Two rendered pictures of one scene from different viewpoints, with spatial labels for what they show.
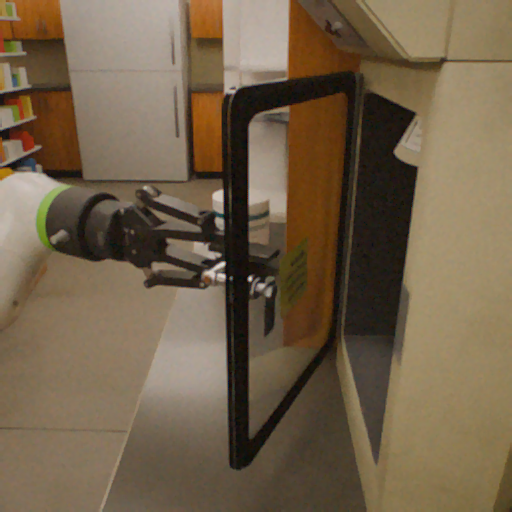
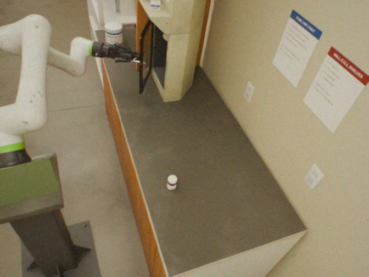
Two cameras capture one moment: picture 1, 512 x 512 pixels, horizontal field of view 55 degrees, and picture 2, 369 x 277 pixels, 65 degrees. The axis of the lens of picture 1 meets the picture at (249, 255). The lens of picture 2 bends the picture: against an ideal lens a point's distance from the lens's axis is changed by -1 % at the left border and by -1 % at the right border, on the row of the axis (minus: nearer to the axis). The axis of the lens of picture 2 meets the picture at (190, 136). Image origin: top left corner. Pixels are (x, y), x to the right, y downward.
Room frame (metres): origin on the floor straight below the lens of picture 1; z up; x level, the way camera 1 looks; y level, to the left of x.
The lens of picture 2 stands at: (-1.01, 0.42, 2.16)
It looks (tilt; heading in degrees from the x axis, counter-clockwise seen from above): 46 degrees down; 330
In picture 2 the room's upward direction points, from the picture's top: 11 degrees clockwise
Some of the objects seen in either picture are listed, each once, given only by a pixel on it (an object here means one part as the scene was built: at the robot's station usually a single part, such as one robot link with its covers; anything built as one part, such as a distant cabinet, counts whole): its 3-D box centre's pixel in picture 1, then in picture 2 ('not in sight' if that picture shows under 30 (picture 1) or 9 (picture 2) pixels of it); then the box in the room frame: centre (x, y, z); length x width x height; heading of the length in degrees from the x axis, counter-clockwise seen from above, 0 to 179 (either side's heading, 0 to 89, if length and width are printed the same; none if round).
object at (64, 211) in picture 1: (87, 225); (99, 50); (0.61, 0.21, 1.20); 0.12 x 0.06 x 0.09; 151
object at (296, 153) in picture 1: (297, 258); (146, 54); (0.53, -0.06, 1.19); 0.30 x 0.01 x 0.40; 151
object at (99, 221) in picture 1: (132, 234); (111, 51); (0.58, 0.15, 1.20); 0.09 x 0.07 x 0.08; 61
